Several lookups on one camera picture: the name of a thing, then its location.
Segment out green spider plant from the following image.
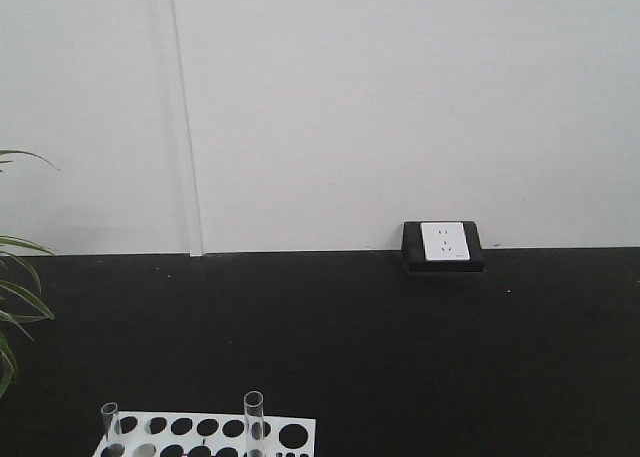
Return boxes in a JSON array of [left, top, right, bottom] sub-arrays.
[[0, 149, 60, 399]]

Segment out short clear test tube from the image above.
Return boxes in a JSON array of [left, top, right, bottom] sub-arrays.
[[100, 402, 125, 456]]

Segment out tall clear test tube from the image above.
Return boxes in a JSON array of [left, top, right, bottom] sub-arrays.
[[243, 390, 265, 457]]

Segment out white wall cable conduit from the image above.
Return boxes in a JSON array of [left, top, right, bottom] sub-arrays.
[[167, 0, 206, 257]]

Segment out white test tube rack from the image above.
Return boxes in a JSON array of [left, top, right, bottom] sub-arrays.
[[115, 411, 316, 456]]

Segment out white socket on black box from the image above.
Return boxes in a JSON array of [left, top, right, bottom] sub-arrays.
[[401, 221, 485, 274]]

